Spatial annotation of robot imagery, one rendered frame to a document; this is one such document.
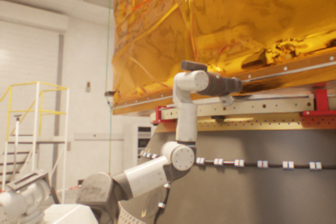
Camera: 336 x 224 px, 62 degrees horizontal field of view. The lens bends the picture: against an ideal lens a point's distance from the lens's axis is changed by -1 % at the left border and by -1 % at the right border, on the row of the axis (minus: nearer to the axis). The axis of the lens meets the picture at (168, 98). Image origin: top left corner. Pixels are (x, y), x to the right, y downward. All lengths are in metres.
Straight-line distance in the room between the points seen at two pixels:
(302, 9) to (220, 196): 0.67
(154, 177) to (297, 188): 0.45
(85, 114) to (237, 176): 8.11
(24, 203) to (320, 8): 0.96
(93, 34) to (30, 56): 2.07
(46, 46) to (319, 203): 8.43
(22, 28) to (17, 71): 1.24
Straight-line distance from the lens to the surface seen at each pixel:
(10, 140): 5.96
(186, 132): 0.95
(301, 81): 1.02
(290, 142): 1.08
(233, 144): 1.11
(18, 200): 0.77
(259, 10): 1.13
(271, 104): 1.09
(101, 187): 0.90
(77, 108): 8.92
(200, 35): 1.34
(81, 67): 9.15
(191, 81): 0.93
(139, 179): 0.92
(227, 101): 1.09
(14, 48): 8.74
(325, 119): 1.14
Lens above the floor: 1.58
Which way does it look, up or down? 8 degrees up
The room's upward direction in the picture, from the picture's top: straight up
